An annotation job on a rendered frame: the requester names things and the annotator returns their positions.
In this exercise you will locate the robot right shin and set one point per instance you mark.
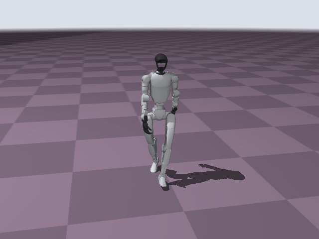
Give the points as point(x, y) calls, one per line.
point(153, 152)

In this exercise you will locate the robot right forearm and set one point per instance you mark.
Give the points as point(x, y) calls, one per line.
point(144, 108)

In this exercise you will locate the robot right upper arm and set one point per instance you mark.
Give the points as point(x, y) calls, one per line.
point(145, 86)

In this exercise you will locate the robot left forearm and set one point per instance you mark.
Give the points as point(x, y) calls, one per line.
point(175, 102)

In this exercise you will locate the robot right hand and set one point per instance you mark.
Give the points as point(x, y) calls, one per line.
point(145, 125)

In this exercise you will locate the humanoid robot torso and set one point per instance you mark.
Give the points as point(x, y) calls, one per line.
point(159, 89)

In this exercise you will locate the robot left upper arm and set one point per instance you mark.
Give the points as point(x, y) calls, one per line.
point(174, 85)

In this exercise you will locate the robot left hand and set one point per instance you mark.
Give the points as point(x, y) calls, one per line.
point(173, 110)

